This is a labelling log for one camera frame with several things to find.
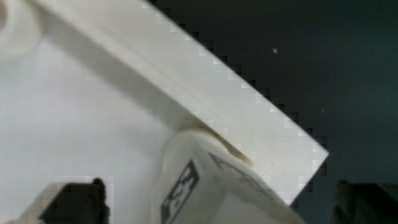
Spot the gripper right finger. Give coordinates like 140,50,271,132
330,181,398,224

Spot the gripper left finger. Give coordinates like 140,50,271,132
10,178,110,224

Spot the white square tabletop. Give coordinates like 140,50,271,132
0,0,326,224

